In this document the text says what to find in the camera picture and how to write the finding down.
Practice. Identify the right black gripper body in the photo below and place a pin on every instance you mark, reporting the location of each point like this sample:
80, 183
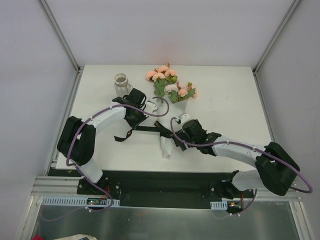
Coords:
180, 138

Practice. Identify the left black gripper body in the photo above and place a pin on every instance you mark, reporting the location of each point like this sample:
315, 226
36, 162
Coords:
136, 121

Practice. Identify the black ribbon gold lettering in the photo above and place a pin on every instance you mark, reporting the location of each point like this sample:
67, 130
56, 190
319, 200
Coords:
157, 128

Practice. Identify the pink flower bouquet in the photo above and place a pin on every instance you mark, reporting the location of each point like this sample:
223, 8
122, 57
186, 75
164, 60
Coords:
166, 83

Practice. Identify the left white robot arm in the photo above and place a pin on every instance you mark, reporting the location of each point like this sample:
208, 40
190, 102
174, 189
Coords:
83, 148

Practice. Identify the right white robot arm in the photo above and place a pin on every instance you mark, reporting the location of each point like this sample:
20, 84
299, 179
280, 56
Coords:
273, 169

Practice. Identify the white ribbed vase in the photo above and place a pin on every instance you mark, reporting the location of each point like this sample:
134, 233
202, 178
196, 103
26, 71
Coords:
122, 85

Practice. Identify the beige cloth bag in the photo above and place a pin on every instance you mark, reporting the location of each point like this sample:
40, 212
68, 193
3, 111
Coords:
79, 237

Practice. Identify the red object at bottom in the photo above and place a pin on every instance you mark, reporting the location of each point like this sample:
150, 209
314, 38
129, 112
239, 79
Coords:
37, 237

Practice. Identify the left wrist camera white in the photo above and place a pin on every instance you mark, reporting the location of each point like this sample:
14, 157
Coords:
151, 105

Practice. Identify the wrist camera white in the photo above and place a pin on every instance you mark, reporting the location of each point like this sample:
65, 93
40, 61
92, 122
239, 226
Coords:
151, 105
183, 118

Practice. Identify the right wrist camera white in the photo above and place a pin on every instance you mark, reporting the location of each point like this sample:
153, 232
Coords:
183, 118

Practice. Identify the left aluminium frame post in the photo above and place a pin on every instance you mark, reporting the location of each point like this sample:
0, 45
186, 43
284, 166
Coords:
59, 34

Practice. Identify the aluminium frame post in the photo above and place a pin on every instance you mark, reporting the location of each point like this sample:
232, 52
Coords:
277, 34
59, 34

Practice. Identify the right white cable duct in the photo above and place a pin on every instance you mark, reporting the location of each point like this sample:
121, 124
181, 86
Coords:
219, 205

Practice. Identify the white cable duct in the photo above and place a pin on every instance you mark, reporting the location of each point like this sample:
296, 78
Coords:
219, 205
79, 202

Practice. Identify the right aluminium frame post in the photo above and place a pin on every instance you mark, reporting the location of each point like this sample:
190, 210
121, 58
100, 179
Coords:
277, 34

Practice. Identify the aluminium front rail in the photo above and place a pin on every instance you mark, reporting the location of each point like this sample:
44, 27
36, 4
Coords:
55, 186

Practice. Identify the left white cable duct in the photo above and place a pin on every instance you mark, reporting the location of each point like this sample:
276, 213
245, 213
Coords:
79, 202

